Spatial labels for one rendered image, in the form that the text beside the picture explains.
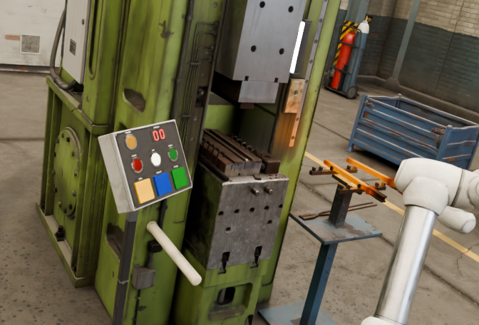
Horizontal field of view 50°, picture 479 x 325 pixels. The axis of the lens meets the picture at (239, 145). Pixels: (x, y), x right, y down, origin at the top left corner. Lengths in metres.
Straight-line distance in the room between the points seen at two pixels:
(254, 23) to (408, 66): 9.21
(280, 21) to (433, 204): 0.99
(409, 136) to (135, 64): 3.97
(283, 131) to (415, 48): 8.72
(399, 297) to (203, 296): 1.14
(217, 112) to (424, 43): 8.61
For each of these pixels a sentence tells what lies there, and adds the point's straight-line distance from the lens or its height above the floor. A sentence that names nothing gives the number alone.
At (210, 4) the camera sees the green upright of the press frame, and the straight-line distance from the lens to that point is 2.20.
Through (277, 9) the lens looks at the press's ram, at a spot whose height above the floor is 1.68.
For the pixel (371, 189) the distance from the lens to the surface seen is 2.51.
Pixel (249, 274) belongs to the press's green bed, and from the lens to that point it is 2.65.
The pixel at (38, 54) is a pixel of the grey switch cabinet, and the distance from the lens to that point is 7.38.
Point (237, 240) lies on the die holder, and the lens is 2.47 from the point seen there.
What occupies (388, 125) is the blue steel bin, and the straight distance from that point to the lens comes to 6.07.
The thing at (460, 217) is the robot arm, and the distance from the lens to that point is 2.34.
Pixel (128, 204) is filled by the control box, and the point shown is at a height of 0.97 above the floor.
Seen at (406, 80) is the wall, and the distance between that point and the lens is 11.26.
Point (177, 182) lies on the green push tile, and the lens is 1.98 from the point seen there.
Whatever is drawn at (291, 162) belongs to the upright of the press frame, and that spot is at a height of 0.90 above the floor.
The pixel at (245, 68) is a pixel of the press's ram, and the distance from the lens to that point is 2.18.
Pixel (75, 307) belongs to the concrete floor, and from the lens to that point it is 2.94.
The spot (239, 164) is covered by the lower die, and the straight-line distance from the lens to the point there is 2.34.
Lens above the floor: 1.80
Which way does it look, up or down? 19 degrees down
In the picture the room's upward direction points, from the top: 11 degrees clockwise
